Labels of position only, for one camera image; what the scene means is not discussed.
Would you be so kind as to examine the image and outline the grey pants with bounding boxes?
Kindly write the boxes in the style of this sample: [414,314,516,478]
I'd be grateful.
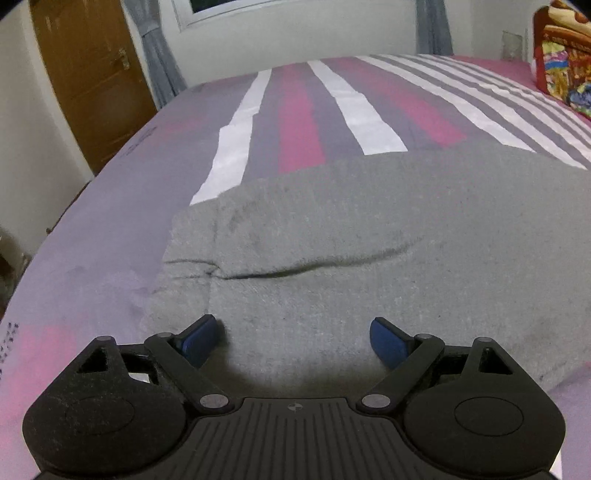
[142,143,590,396]

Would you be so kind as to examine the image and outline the striped pink purple bed sheet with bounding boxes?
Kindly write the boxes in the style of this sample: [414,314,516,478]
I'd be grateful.
[1,55,590,479]

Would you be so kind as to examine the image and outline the left grey curtain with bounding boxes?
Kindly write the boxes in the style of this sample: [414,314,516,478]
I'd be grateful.
[123,0,186,109]

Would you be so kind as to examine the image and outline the grey curtain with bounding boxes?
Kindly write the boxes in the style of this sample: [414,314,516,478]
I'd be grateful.
[416,0,454,56]
[123,0,186,109]

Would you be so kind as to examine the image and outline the right grey curtain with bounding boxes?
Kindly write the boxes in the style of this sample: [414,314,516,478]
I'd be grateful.
[416,0,454,56]

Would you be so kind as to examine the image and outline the brown wooden door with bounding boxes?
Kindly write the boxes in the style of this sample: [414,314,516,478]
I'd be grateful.
[30,0,156,174]

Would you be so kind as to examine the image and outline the colourful folded quilt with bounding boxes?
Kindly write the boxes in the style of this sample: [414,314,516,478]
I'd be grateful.
[533,1,590,118]

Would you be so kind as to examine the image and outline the wall socket plate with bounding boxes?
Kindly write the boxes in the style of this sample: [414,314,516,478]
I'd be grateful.
[501,30,527,61]

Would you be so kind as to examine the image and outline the window with white frame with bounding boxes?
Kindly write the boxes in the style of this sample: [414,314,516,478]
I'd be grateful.
[172,0,286,31]

